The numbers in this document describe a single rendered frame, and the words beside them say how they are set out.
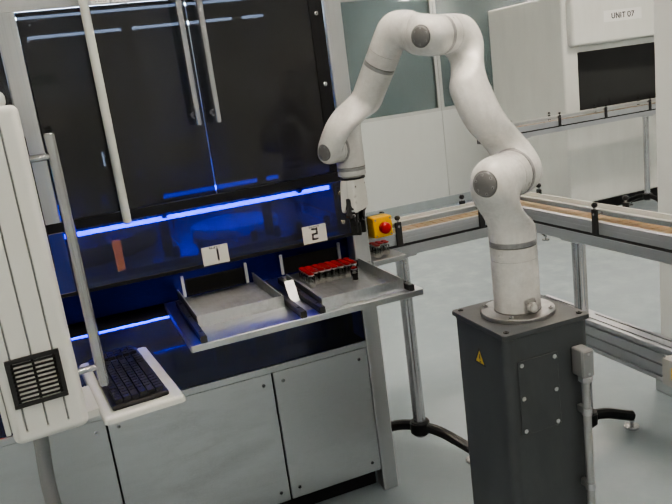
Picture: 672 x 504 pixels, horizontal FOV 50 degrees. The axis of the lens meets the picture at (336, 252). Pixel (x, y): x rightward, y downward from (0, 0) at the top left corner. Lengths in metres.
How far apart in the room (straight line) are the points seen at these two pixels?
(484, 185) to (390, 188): 5.90
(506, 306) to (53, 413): 1.13
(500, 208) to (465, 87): 0.31
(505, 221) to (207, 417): 1.21
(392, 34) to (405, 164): 5.79
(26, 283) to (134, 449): 0.92
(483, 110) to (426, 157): 5.99
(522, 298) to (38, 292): 1.16
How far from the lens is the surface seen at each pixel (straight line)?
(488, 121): 1.84
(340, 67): 2.41
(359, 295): 2.09
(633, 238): 2.47
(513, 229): 1.83
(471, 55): 1.90
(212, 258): 2.32
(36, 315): 1.74
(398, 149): 7.65
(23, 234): 1.70
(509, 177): 1.76
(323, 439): 2.64
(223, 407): 2.47
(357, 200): 2.12
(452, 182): 7.99
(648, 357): 2.60
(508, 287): 1.87
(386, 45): 1.97
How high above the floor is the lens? 1.52
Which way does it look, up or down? 14 degrees down
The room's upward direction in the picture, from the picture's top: 8 degrees counter-clockwise
